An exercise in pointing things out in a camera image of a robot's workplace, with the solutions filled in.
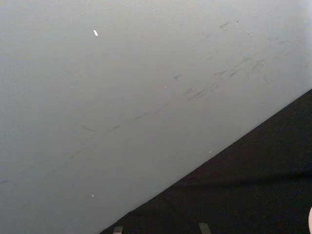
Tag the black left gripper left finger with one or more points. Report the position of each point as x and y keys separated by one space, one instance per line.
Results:
x=118 y=230

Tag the black table cloth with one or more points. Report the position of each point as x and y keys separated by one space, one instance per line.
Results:
x=243 y=182

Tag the white round bowl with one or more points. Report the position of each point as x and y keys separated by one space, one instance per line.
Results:
x=310 y=221

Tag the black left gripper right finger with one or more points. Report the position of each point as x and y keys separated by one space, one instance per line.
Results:
x=204 y=229

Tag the plain pale wall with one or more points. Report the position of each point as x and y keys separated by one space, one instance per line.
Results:
x=97 y=97

